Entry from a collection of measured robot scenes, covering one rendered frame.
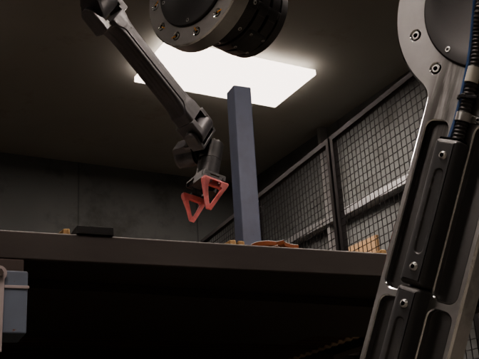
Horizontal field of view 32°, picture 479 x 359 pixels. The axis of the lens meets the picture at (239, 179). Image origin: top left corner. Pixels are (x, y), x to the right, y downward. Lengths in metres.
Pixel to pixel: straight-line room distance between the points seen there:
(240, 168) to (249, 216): 0.25
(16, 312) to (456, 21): 1.02
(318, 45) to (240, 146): 1.96
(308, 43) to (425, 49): 5.06
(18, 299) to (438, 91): 0.98
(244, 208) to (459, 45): 3.26
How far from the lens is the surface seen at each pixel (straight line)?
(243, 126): 4.28
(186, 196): 2.08
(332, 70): 6.37
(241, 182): 4.15
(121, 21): 1.98
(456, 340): 0.85
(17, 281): 1.63
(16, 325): 1.61
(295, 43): 5.96
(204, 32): 1.22
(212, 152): 2.07
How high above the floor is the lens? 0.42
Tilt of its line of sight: 20 degrees up
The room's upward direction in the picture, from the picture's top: 4 degrees counter-clockwise
